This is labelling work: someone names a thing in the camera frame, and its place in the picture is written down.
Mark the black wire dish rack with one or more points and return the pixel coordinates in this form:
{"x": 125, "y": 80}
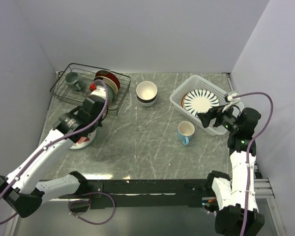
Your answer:
{"x": 64, "y": 93}

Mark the white plastic perforated bin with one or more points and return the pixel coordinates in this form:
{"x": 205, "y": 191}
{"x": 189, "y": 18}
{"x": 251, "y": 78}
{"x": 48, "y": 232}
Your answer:
{"x": 198, "y": 82}

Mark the dark red plate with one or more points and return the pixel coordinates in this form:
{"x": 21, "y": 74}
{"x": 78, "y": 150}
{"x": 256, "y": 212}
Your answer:
{"x": 109, "y": 75}

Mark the white watermelon pattern plate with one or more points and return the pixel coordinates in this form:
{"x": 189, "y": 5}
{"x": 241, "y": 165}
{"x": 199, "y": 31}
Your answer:
{"x": 78, "y": 147}

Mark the white top bowl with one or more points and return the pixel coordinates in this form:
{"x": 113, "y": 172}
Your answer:
{"x": 146, "y": 90}

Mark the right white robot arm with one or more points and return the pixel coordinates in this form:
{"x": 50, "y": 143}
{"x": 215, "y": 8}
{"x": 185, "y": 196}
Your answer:
{"x": 237, "y": 213}

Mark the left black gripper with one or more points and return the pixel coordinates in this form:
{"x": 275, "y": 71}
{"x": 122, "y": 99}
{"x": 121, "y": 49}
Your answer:
{"x": 99, "y": 123}

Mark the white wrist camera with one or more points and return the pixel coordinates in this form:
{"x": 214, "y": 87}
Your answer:
{"x": 231, "y": 99}
{"x": 99, "y": 88}

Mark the grey ceramic mug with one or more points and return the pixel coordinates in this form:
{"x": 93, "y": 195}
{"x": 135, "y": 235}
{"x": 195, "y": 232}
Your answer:
{"x": 72, "y": 80}

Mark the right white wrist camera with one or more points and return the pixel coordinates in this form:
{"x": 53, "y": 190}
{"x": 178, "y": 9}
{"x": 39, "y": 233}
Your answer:
{"x": 231, "y": 99}

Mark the dark striped bottom bowl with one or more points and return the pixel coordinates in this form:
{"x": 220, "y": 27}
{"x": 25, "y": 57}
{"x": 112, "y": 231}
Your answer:
{"x": 146, "y": 103}

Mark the yellow plate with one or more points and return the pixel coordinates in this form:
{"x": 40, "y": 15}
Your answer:
{"x": 182, "y": 100}

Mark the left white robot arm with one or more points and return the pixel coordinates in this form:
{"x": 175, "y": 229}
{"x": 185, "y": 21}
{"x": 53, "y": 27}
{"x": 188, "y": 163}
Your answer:
{"x": 23, "y": 189}

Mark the light blue mug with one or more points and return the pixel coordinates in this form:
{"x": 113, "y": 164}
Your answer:
{"x": 185, "y": 131}

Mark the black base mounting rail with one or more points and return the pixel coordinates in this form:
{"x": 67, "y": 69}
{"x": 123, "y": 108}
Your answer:
{"x": 145, "y": 193}

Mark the teal patterned plate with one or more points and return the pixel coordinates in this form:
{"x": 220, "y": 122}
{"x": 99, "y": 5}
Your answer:
{"x": 110, "y": 93}

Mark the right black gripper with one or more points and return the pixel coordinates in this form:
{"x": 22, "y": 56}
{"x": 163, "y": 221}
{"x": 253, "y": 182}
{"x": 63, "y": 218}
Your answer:
{"x": 206, "y": 117}

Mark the blue striped white plate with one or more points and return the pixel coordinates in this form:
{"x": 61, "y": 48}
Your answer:
{"x": 200, "y": 101}

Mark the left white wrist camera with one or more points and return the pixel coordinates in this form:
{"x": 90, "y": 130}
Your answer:
{"x": 99, "y": 88}

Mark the cream plate in rack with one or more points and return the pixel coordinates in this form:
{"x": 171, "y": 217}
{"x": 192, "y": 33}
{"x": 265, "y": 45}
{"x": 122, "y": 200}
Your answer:
{"x": 109, "y": 82}

